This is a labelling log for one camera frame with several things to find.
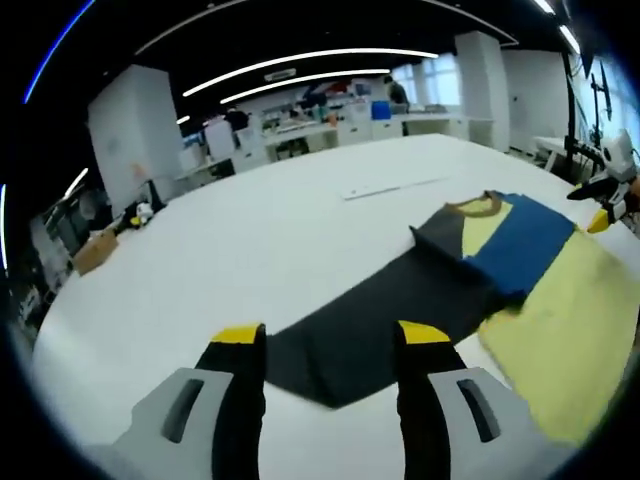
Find brown cardboard box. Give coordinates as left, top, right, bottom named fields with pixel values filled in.
left=71, top=228, right=120, bottom=277

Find long thin flat strip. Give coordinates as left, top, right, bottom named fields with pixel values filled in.
left=342, top=176, right=452, bottom=203

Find yellow blue grey garment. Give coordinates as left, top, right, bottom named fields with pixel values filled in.
left=264, top=189, right=640, bottom=447

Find white counter cabinets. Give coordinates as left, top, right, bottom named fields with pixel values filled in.
left=259, top=110, right=472, bottom=162

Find black white plush toy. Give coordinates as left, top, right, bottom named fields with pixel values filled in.
left=129, top=201, right=155, bottom=230

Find white storage cabinet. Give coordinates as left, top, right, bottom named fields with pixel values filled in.
left=204, top=119, right=237, bottom=159

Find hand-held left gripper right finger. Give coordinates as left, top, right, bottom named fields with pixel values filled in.
left=394, top=320, right=532, bottom=480

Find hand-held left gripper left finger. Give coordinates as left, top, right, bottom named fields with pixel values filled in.
left=113, top=323, right=268, bottom=480

